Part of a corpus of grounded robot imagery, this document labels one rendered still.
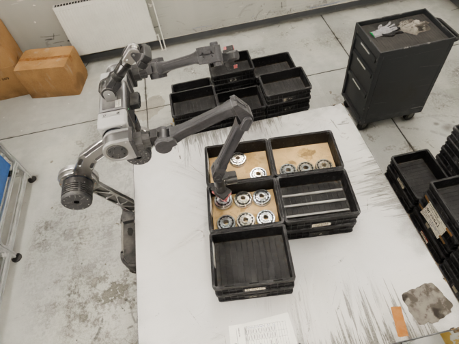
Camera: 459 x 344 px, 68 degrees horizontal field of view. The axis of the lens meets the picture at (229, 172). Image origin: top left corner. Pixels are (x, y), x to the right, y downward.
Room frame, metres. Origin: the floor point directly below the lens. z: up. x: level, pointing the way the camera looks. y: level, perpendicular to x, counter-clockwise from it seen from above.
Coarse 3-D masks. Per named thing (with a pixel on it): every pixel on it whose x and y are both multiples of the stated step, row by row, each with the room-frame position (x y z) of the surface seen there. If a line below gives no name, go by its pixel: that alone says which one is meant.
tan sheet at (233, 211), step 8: (272, 192) 1.08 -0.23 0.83; (232, 200) 1.07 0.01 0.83; (272, 200) 1.03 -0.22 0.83; (216, 208) 1.04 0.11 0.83; (232, 208) 1.02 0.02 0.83; (240, 208) 1.01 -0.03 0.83; (248, 208) 1.00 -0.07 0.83; (256, 208) 0.99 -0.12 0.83; (264, 208) 0.98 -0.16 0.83; (272, 208) 0.97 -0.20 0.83; (216, 216) 0.98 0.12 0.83; (232, 216) 0.97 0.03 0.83; (256, 216) 0.94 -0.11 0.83; (216, 224) 0.94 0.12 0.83
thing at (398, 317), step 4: (392, 308) 0.38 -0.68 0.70; (396, 308) 0.37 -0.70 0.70; (400, 308) 0.37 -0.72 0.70; (392, 312) 0.36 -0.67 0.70; (396, 312) 0.35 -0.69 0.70; (400, 312) 0.35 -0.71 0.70; (396, 316) 0.34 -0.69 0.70; (400, 316) 0.33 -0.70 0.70; (396, 320) 0.32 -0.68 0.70; (400, 320) 0.31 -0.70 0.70; (396, 324) 0.30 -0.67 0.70; (400, 324) 0.30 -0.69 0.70; (404, 324) 0.29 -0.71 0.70; (396, 328) 0.28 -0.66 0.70; (400, 328) 0.28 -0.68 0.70; (404, 328) 0.28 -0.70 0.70; (400, 332) 0.26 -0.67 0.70; (404, 332) 0.26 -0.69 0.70; (400, 336) 0.25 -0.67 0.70
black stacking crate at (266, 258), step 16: (224, 240) 0.82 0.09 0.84; (240, 240) 0.81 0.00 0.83; (256, 240) 0.80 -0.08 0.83; (272, 240) 0.78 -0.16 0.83; (224, 256) 0.74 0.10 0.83; (240, 256) 0.72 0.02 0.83; (256, 256) 0.71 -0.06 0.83; (272, 256) 0.69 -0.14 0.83; (224, 272) 0.65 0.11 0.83; (240, 272) 0.64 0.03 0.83; (256, 272) 0.62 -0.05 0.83; (272, 272) 0.61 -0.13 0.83; (288, 272) 0.59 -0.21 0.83; (240, 288) 0.54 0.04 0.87; (272, 288) 0.53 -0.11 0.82
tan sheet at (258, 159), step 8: (256, 152) 1.40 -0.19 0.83; (264, 152) 1.39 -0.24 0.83; (248, 160) 1.34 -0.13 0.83; (256, 160) 1.33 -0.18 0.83; (264, 160) 1.32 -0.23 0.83; (232, 168) 1.31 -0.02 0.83; (240, 168) 1.30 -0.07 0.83; (248, 168) 1.29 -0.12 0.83; (264, 168) 1.26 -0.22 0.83; (240, 176) 1.23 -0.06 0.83; (248, 176) 1.22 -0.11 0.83
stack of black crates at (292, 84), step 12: (276, 72) 2.46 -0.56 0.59; (288, 72) 2.46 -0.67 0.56; (300, 72) 2.47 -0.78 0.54; (264, 84) 2.45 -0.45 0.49; (276, 84) 2.42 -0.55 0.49; (288, 84) 2.39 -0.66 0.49; (300, 84) 2.37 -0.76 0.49; (264, 96) 2.27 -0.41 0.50; (276, 96) 2.17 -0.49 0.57; (288, 96) 2.19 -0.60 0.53; (300, 96) 2.19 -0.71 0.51; (276, 108) 2.18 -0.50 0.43; (288, 108) 2.18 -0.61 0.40; (300, 108) 2.18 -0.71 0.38
